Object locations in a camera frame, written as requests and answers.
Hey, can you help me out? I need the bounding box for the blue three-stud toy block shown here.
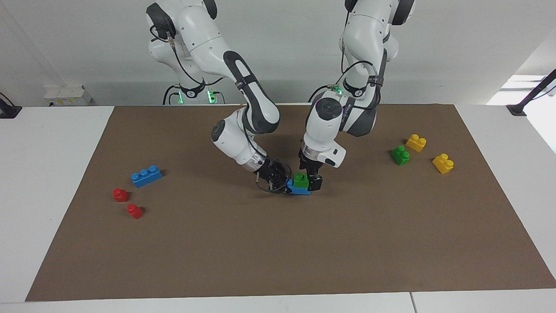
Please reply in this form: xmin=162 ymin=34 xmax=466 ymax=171
xmin=286 ymin=179 xmax=312 ymax=196
xmin=131 ymin=165 xmax=163 ymax=188

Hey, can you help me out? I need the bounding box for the yellow two-stud toy block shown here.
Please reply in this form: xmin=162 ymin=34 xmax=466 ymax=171
xmin=405 ymin=134 xmax=427 ymax=153
xmin=432 ymin=153 xmax=454 ymax=175

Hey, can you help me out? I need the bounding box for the brown table mat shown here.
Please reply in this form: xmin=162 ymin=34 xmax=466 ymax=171
xmin=25 ymin=103 xmax=556 ymax=302

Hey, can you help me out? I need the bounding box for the white power strip box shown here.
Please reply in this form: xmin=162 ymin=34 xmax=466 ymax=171
xmin=43 ymin=85 xmax=93 ymax=107

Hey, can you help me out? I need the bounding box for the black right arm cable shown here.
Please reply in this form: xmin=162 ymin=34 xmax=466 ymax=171
xmin=150 ymin=24 xmax=279 ymax=194

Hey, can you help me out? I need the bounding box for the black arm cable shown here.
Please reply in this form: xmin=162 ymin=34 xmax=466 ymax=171
xmin=150 ymin=24 xmax=279 ymax=194
xmin=340 ymin=9 xmax=387 ymax=109

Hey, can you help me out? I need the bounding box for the black left base cable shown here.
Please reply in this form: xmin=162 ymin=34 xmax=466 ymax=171
xmin=308 ymin=83 xmax=344 ymax=103

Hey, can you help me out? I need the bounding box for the black base cable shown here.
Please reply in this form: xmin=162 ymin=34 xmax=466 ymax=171
xmin=163 ymin=84 xmax=183 ymax=106
xmin=308 ymin=83 xmax=344 ymax=103

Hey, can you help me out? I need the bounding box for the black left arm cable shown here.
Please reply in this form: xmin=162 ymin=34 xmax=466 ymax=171
xmin=340 ymin=9 xmax=387 ymax=109

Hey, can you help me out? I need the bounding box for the black right base cable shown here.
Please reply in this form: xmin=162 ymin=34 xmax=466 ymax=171
xmin=163 ymin=84 xmax=183 ymax=106

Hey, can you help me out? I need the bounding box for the black clamp mount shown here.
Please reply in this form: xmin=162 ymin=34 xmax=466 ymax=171
xmin=0 ymin=92 xmax=22 ymax=119
xmin=506 ymin=69 xmax=556 ymax=117

